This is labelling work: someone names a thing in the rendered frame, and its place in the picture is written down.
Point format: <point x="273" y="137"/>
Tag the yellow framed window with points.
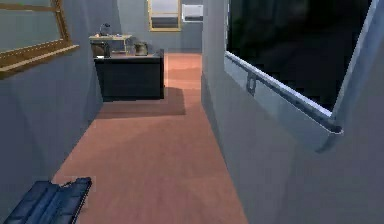
<point x="164" y="16"/>

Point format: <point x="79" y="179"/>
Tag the white air conditioner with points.
<point x="192" y="12"/>

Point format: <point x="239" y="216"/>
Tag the grey framed dark window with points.
<point x="293" y="46"/>

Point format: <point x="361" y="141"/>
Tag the dark kettle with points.
<point x="140" y="48"/>

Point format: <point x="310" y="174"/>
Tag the dark blue ribbed box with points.
<point x="50" y="203"/>

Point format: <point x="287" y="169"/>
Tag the dark brown chair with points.
<point x="100" y="49"/>

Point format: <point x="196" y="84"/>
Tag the wooden framed window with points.
<point x="36" y="53"/>

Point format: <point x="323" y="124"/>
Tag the black cabinet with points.
<point x="130" y="77"/>

